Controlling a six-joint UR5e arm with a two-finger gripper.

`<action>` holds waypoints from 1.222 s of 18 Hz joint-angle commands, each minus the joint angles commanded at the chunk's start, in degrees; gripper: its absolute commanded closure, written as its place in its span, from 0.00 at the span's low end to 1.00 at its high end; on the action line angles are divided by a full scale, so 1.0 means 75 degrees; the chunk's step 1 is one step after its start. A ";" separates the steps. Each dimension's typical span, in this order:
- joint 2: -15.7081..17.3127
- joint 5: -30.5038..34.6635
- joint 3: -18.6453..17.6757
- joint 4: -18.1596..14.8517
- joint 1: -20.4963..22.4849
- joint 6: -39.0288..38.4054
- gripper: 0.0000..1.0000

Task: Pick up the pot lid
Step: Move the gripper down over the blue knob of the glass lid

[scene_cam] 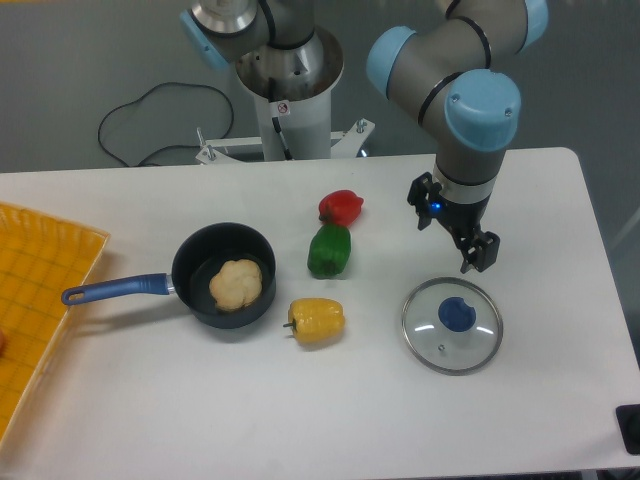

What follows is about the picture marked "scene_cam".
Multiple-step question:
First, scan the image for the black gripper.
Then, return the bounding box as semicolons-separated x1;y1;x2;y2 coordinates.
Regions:
407;172;500;273

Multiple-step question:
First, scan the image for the glass pot lid blue knob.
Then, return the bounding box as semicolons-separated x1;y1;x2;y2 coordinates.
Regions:
401;277;504;376

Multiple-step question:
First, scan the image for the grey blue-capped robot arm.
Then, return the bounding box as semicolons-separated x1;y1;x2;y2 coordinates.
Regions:
180;1;548;271

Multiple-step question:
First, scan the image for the red bell pepper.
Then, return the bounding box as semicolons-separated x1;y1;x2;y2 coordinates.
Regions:
318;190;364;227

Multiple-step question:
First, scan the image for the green bell pepper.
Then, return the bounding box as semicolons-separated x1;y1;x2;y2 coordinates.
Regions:
307;224;351;278

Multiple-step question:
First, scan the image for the yellow bell pepper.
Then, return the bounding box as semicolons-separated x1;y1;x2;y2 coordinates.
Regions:
283;298;346;344

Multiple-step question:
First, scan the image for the cauliflower floret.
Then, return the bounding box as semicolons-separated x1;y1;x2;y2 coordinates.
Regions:
209;259;262;312

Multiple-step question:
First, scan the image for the black device at table edge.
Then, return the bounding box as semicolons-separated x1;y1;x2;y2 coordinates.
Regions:
615;404;640;456

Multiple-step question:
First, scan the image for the yellow plastic basket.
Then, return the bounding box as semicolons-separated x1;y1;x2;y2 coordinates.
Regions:
1;202;110;442

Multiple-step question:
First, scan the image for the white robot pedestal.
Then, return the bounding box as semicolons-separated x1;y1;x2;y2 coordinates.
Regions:
195;26;375;164

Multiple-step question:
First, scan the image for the dark saucepan blue handle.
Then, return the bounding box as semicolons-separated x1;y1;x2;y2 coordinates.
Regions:
61;222;276;329

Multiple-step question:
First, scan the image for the black cable on floor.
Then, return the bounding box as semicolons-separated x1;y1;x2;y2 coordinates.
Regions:
97;82;235;168

